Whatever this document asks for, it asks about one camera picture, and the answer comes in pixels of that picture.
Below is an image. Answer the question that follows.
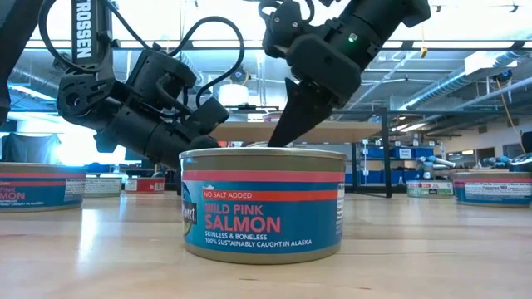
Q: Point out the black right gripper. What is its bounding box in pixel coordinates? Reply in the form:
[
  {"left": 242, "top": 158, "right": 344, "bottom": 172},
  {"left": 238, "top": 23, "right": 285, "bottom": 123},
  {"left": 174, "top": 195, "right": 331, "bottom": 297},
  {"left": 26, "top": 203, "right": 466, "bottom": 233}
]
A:
[{"left": 267, "top": 33, "right": 363, "bottom": 148}]

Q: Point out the red labelled seafood can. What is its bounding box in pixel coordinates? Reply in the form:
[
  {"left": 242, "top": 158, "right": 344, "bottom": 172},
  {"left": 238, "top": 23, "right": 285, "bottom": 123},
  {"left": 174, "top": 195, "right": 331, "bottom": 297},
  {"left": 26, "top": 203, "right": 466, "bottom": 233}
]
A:
[{"left": 124, "top": 176, "right": 166, "bottom": 194}]

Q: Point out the white cylindrical ceiling lamp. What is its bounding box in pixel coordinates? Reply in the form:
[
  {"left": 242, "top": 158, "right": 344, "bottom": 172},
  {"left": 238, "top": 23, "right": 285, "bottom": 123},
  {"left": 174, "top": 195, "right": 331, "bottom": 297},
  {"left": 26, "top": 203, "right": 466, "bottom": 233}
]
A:
[{"left": 218, "top": 82, "right": 249, "bottom": 107}]

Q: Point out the black round ceiling device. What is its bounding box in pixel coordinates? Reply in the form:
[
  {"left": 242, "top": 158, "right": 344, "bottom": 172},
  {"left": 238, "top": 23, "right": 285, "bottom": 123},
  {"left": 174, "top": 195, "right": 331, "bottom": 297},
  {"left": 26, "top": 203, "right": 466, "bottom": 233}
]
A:
[{"left": 229, "top": 66, "right": 250, "bottom": 86}]

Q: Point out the rack with blue bins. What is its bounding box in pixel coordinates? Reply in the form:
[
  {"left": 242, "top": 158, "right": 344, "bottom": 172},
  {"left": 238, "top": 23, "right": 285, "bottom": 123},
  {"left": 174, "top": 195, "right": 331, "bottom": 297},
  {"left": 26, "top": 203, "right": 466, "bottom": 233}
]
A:
[{"left": 347, "top": 140, "right": 437, "bottom": 187}]

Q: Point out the grey draped cloth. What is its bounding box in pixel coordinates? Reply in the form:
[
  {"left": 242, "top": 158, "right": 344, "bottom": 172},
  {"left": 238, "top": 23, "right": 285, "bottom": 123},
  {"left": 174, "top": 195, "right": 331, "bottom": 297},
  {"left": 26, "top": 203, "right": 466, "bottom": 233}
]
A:
[{"left": 0, "top": 131, "right": 63, "bottom": 165}]

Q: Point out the white ceiling light fixture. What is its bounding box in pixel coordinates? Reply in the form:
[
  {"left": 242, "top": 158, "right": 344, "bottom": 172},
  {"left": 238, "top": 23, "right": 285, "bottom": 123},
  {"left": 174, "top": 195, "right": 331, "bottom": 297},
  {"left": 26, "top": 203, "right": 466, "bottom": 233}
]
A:
[{"left": 464, "top": 51, "right": 520, "bottom": 76}]

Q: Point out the black round object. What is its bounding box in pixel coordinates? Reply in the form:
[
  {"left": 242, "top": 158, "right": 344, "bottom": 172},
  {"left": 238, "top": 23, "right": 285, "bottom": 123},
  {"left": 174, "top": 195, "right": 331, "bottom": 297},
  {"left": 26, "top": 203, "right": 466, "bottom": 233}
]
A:
[{"left": 509, "top": 151, "right": 532, "bottom": 174}]

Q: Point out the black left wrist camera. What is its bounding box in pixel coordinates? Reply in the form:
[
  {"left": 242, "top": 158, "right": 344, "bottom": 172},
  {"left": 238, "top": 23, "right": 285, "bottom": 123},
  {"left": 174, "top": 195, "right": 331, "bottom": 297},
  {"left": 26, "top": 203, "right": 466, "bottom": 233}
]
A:
[{"left": 124, "top": 48, "right": 230, "bottom": 135}]

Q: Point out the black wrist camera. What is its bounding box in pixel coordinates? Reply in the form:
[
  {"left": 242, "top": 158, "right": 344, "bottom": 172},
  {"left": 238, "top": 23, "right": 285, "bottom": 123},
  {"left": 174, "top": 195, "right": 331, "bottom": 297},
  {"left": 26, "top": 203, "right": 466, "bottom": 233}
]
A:
[
  {"left": 124, "top": 48, "right": 230, "bottom": 135},
  {"left": 257, "top": 0, "right": 318, "bottom": 60}
]

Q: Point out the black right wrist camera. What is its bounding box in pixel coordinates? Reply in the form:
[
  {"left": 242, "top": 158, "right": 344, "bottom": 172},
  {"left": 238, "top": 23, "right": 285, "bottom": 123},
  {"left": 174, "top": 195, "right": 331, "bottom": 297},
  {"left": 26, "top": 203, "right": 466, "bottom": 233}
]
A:
[{"left": 257, "top": 0, "right": 318, "bottom": 60}]

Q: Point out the large silver ceiling duct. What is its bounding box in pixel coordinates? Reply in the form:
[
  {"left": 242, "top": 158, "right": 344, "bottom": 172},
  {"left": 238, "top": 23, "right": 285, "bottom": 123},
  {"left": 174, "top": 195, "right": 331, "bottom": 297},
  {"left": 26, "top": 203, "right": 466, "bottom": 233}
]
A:
[{"left": 397, "top": 49, "right": 532, "bottom": 113}]

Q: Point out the black aluminium rig frame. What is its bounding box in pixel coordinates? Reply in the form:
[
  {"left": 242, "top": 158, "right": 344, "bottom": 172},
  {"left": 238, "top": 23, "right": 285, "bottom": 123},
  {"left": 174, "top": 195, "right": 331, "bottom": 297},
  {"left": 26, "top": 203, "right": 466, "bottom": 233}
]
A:
[{"left": 0, "top": 39, "right": 532, "bottom": 199}]

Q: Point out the yellow hanging cord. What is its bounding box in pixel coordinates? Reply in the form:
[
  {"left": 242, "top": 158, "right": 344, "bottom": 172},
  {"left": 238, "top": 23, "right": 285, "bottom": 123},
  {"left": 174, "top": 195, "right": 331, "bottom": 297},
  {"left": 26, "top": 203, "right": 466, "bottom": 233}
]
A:
[{"left": 494, "top": 77, "right": 528, "bottom": 155}]

